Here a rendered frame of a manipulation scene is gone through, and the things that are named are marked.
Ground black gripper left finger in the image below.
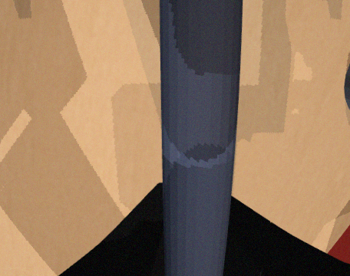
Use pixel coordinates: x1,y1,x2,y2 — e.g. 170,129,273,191
58,182,165,276

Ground red flat block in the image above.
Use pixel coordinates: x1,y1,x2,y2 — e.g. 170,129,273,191
328,225,350,264

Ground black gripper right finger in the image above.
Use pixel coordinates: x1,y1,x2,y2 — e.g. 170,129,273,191
223,196,350,276

